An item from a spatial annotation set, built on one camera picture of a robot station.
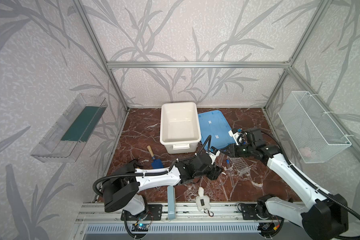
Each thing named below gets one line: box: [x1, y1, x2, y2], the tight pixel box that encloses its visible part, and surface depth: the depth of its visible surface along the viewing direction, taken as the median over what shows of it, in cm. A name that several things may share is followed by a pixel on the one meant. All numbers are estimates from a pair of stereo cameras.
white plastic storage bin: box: [160, 102, 202, 154], surface depth 102 cm
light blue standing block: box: [167, 185, 176, 220], surface depth 75 cm
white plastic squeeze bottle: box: [195, 186, 211, 212], surface depth 76 cm
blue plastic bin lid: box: [198, 110, 236, 150], surface depth 112 cm
